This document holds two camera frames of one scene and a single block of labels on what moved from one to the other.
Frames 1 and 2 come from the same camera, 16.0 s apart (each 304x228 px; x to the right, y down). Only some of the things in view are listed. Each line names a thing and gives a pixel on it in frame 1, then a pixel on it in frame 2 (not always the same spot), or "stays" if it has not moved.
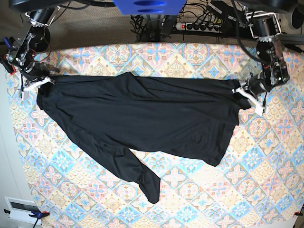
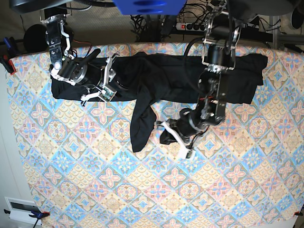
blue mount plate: x=149 y=7 stays
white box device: x=20 y=209 stays
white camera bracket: x=24 y=93 -> x=108 y=92
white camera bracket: x=260 y=109 -> x=185 y=150
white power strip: x=186 y=26 stays
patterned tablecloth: x=259 y=184 stays
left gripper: x=35 y=71 -> x=94 y=75
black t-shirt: x=120 y=114 -> x=146 y=80
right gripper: x=259 y=84 -> x=189 y=124
